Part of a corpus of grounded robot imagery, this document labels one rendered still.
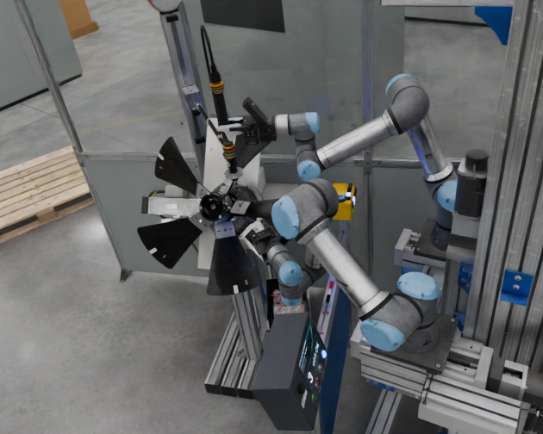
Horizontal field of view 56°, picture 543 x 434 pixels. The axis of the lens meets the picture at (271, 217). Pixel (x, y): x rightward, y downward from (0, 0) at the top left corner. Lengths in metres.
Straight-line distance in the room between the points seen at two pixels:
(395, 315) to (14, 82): 6.54
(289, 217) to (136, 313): 2.18
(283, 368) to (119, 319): 2.22
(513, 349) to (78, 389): 2.31
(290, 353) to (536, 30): 0.96
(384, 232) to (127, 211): 1.59
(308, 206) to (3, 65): 6.23
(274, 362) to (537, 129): 0.87
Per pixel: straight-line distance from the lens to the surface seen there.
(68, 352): 3.45
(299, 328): 1.46
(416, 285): 1.55
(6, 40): 7.38
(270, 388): 1.36
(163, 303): 3.47
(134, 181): 3.17
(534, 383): 1.74
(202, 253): 2.34
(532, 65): 1.31
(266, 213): 1.99
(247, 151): 2.04
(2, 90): 7.41
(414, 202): 2.77
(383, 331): 1.45
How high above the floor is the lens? 2.35
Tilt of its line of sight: 36 degrees down
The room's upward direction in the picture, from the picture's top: 9 degrees counter-clockwise
